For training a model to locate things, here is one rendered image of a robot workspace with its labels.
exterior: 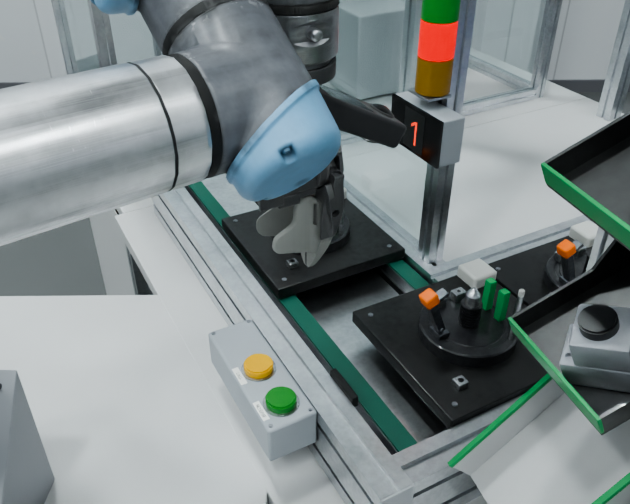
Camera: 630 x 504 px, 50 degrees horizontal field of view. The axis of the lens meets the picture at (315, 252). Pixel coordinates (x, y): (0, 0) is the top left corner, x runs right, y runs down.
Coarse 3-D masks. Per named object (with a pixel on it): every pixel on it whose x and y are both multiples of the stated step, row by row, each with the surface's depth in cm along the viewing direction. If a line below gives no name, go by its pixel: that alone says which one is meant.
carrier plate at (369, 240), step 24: (240, 216) 122; (360, 216) 122; (240, 240) 116; (264, 240) 116; (360, 240) 116; (384, 240) 116; (264, 264) 110; (336, 264) 110; (360, 264) 110; (384, 264) 113; (288, 288) 105
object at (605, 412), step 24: (600, 264) 62; (624, 264) 63; (576, 288) 63; (600, 288) 63; (624, 288) 62; (528, 312) 62; (552, 312) 63; (576, 312) 62; (528, 336) 60; (552, 336) 61; (552, 360) 60; (600, 408) 55; (624, 408) 52; (600, 432) 53
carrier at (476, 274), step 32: (448, 288) 105; (480, 288) 105; (352, 320) 101; (384, 320) 98; (416, 320) 98; (448, 320) 95; (480, 320) 95; (384, 352) 94; (416, 352) 93; (448, 352) 90; (480, 352) 90; (512, 352) 92; (416, 384) 88; (448, 384) 88; (480, 384) 88; (512, 384) 88; (448, 416) 83
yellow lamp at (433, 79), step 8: (424, 64) 91; (432, 64) 91; (440, 64) 90; (448, 64) 91; (416, 72) 93; (424, 72) 92; (432, 72) 91; (440, 72) 91; (448, 72) 92; (416, 80) 94; (424, 80) 92; (432, 80) 92; (440, 80) 92; (448, 80) 93; (416, 88) 94; (424, 88) 93; (432, 88) 92; (440, 88) 92; (448, 88) 93; (432, 96) 93; (440, 96) 93
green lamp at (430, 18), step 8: (424, 0) 87; (432, 0) 86; (440, 0) 86; (448, 0) 86; (456, 0) 86; (424, 8) 88; (432, 8) 87; (440, 8) 86; (448, 8) 86; (456, 8) 87; (424, 16) 88; (432, 16) 87; (440, 16) 87; (448, 16) 87; (456, 16) 88
